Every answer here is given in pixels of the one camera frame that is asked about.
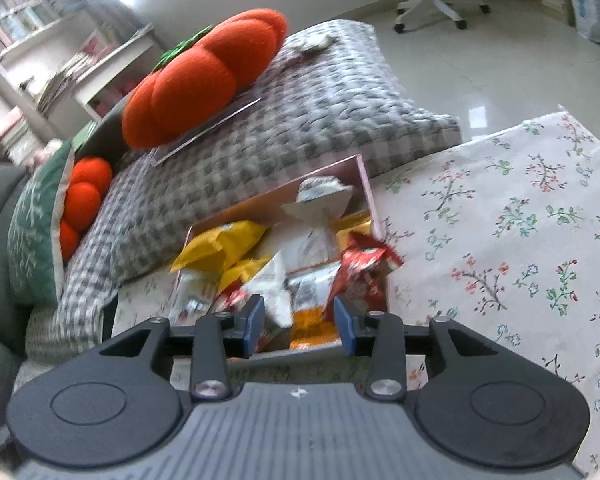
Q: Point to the large orange pumpkin cushion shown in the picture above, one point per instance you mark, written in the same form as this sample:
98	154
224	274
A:
200	80

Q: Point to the orange and white snack packet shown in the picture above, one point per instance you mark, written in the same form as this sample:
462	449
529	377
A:
312	310

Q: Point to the pink cardboard box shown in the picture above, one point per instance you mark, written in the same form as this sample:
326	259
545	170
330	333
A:
280	200

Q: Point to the white pecan snack packet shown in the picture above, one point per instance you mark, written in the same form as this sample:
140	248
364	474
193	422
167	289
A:
272	285
320	195

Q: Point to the green leaf-print cushion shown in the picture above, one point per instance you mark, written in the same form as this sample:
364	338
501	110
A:
35	230

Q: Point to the white bookshelf with books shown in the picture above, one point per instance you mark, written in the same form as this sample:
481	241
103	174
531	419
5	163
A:
45	45

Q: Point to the small orange pumpkin cushion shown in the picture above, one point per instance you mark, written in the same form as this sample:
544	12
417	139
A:
82	195

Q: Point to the red snack packet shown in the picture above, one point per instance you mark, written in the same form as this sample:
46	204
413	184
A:
362	270

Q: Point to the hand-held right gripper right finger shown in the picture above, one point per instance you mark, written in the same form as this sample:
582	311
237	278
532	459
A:
344	326

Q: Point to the small white cloth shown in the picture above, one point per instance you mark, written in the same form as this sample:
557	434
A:
312	42

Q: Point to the floral tablecloth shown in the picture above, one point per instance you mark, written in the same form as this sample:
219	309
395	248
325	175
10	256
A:
505	220

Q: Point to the grey checked blanket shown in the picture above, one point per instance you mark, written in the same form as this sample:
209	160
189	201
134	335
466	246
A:
305	110

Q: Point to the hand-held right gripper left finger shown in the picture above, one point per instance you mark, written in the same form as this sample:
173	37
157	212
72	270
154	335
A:
254	322

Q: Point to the yellow snack packet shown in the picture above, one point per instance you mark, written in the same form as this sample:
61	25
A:
220	245

